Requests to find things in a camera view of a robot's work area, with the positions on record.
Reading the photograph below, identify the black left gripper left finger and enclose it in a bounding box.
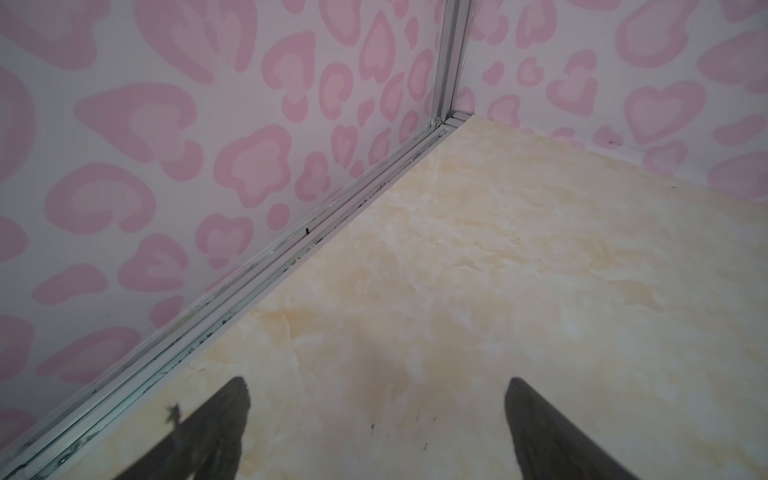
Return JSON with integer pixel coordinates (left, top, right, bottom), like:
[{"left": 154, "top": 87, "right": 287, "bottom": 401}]
[{"left": 117, "top": 376, "right": 250, "bottom": 479}]

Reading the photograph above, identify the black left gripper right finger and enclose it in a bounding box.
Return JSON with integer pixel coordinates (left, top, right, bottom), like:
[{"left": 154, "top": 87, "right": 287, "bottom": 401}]
[{"left": 504, "top": 377, "right": 635, "bottom": 480}]

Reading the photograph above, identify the left floor aluminium rail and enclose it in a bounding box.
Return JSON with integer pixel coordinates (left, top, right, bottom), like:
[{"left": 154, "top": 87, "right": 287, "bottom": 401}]
[{"left": 1, "top": 112, "right": 470, "bottom": 479}]

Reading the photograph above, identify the left aluminium frame post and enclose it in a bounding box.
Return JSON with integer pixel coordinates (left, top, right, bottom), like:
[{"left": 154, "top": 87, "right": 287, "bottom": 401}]
[{"left": 430, "top": 0, "right": 473, "bottom": 128}]

